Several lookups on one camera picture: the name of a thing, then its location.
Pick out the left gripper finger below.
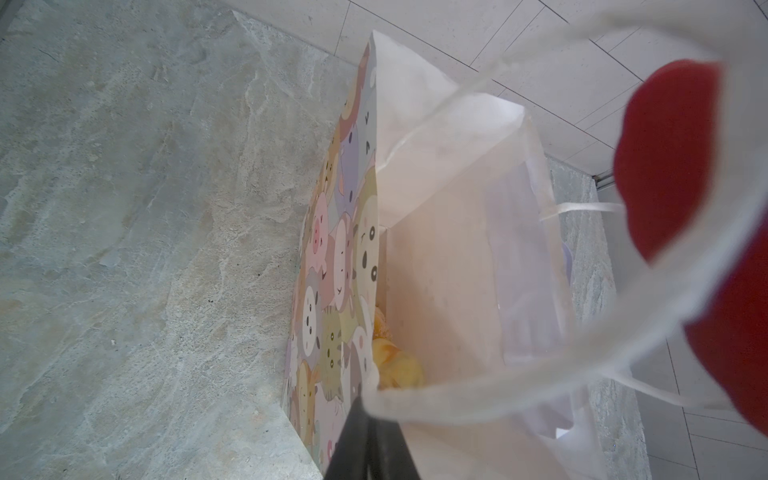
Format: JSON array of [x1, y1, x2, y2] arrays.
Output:
[[324, 397, 421, 480]]

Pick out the orange oval fake bread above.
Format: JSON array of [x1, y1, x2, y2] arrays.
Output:
[[372, 338, 425, 390]]

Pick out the white cartoon paper bag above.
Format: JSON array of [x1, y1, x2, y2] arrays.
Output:
[[284, 1, 767, 479]]

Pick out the red metal tongs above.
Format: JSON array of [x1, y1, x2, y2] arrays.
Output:
[[613, 60, 767, 433]]

